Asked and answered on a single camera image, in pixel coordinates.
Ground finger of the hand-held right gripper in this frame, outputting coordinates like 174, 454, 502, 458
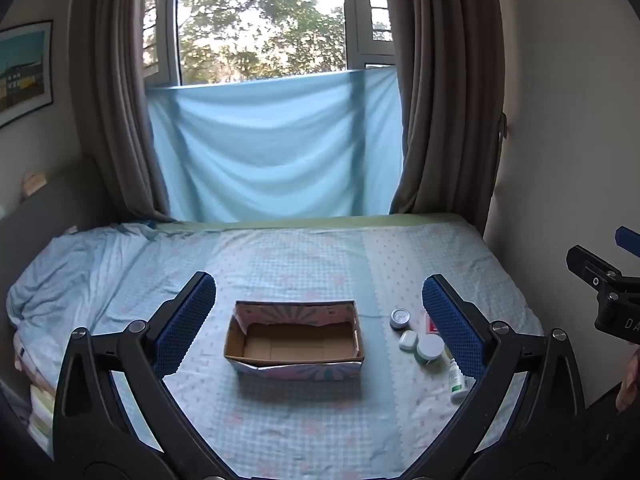
615, 226, 640, 252
566, 245, 640, 293

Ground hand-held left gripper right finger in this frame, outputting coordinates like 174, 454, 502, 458
410, 274, 586, 480

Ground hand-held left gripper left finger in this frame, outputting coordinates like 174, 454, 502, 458
52, 271, 228, 480

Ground white lidded pale green jar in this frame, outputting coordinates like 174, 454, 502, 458
414, 333, 446, 366

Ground white dropper bottle green label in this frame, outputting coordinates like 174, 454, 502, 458
448, 358, 472, 405

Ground cardboard box with floral print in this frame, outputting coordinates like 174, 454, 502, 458
223, 300, 366, 377

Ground person's right hand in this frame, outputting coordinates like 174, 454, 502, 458
615, 347, 640, 413

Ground light blue crumpled quilt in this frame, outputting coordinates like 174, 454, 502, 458
6, 222, 153, 331

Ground checked bed sheet pink bows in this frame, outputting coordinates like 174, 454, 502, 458
10, 222, 546, 480

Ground stack of folded cloths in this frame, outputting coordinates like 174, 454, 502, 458
14, 330, 57, 456

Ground grey headboard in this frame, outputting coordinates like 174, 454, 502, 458
0, 160, 103, 326

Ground light blue hanging cloth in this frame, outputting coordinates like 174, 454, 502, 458
145, 66, 405, 223

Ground small beige object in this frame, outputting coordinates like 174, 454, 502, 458
22, 172, 49, 196

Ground brown curtain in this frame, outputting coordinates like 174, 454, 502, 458
382, 0, 507, 237
70, 0, 175, 225

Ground green tree outside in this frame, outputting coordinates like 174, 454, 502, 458
177, 0, 348, 85

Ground framed wall picture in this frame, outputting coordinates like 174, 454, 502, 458
0, 20, 54, 128

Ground window with white frame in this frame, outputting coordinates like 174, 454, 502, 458
142, 0, 398, 86

